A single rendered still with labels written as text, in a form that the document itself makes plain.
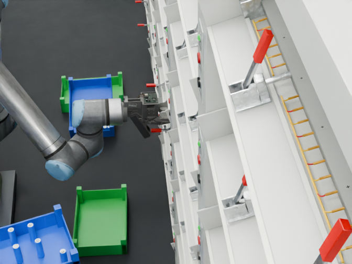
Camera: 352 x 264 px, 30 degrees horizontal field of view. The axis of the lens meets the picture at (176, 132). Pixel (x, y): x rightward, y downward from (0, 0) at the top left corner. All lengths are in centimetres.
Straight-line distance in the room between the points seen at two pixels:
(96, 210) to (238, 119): 200
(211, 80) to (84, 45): 280
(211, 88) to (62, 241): 110
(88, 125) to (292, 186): 159
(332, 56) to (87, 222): 234
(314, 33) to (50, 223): 166
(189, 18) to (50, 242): 91
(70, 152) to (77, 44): 161
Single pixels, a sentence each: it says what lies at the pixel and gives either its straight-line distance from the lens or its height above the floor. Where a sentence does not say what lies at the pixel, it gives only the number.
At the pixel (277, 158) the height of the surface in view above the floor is 148.
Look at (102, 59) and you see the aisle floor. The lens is 356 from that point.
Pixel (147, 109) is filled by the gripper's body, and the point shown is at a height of 61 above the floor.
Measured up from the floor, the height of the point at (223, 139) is 128.
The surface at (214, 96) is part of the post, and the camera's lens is 94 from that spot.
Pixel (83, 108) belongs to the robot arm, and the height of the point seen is 63.
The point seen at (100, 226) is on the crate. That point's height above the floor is 0.
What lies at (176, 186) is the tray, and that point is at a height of 51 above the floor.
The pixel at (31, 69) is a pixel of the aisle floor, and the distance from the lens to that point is 356.
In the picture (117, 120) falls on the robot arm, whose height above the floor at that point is 59.
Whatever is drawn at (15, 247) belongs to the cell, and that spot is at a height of 55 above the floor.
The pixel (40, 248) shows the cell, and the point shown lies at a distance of 188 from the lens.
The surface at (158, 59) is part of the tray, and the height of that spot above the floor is 52.
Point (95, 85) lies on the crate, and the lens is 319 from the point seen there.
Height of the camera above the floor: 191
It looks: 39 degrees down
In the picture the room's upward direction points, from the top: 2 degrees counter-clockwise
